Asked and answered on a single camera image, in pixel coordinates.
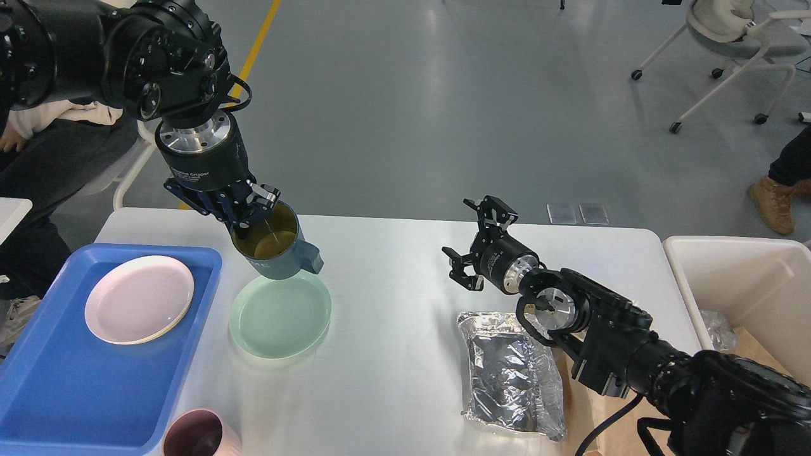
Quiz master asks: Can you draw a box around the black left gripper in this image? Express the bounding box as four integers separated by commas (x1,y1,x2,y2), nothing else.
155,111,281,230

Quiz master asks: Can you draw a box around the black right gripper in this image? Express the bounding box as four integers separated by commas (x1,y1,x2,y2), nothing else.
442,194,540,295

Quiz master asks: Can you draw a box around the dark green ceramic mug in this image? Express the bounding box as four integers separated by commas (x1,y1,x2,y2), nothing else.
231,200,324,280

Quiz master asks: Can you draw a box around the pink ceramic mug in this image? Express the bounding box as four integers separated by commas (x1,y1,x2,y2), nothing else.
160,408,241,455

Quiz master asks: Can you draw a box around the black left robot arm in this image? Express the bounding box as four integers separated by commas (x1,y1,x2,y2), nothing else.
1,1,280,232

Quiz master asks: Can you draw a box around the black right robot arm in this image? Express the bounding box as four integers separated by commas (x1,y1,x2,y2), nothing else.
442,194,809,455

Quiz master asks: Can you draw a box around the left floor socket plate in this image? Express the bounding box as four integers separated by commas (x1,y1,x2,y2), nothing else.
546,204,578,225

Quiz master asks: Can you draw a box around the floor socket plate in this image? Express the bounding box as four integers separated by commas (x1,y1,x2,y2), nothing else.
546,204,578,225
578,203,611,226

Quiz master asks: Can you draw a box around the white chair near person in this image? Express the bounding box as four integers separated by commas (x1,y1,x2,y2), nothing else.
76,121,158,211

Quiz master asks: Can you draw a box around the right floor socket plate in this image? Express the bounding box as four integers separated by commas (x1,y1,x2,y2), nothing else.
578,203,611,226

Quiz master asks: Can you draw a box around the green ceramic plate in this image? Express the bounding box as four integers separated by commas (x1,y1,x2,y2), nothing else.
229,272,332,361

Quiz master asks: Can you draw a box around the pink ceramic plate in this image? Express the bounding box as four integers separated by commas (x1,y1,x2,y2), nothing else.
84,256,195,345

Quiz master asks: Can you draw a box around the silver foil bag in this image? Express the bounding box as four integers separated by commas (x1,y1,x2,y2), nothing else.
457,312,568,442

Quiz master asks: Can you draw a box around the person in cream sweater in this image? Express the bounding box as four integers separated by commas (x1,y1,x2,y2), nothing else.
1,98,138,353

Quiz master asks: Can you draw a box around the blue plastic tray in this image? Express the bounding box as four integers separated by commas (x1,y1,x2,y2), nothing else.
1,243,222,455

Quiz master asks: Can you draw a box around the white plastic bin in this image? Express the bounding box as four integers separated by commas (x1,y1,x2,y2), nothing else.
663,236,810,384

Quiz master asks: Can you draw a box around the brown boot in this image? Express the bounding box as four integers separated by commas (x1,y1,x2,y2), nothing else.
793,179,811,196
747,176,796,236

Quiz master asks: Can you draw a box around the person in black clothes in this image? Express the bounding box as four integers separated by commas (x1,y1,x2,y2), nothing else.
767,126,810,186

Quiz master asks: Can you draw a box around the white office chair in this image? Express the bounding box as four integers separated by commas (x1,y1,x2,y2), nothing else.
630,1,810,134

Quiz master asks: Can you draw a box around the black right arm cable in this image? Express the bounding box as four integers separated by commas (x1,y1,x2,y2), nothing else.
573,393,644,456

